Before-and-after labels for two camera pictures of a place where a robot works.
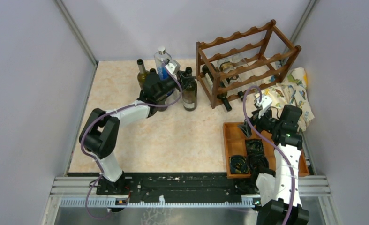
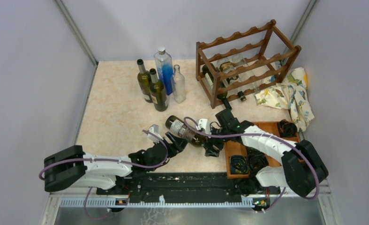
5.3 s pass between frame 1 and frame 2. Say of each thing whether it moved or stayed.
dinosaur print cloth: stayed
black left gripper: moved
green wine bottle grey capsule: moved
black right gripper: moved
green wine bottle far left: stayed
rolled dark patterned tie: stayed
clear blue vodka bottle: stayed
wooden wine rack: stayed
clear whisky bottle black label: moved
